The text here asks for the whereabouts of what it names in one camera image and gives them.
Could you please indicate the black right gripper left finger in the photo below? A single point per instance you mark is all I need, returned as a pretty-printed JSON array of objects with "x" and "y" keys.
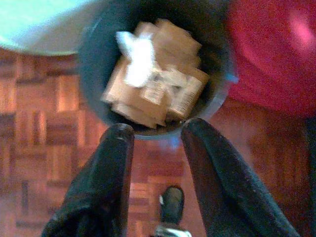
[{"x": 98, "y": 192}]

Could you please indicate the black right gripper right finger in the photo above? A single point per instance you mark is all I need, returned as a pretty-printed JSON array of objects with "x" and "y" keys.
[{"x": 229, "y": 192}]

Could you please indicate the black round trash bin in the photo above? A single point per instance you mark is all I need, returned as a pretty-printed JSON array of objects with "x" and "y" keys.
[{"x": 93, "y": 74}]

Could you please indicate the crumpled white tissue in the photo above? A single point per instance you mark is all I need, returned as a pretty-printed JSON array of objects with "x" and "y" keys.
[{"x": 138, "y": 61}]

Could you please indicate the large red cushion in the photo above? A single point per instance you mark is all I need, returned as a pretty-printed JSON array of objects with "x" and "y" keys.
[{"x": 271, "y": 61}]

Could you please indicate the brown cardboard pieces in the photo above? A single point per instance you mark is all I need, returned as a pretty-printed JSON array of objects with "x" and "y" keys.
[{"x": 172, "y": 49}]

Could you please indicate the quilted pale green mattress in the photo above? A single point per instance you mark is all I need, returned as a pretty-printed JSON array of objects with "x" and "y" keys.
[{"x": 24, "y": 19}]

